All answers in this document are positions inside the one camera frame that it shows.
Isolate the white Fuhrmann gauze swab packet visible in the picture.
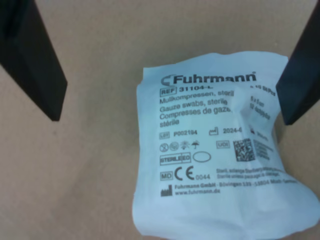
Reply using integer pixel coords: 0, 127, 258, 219
131, 51, 320, 240

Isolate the brown cardboard sheet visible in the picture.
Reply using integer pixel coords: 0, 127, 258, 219
0, 0, 320, 240

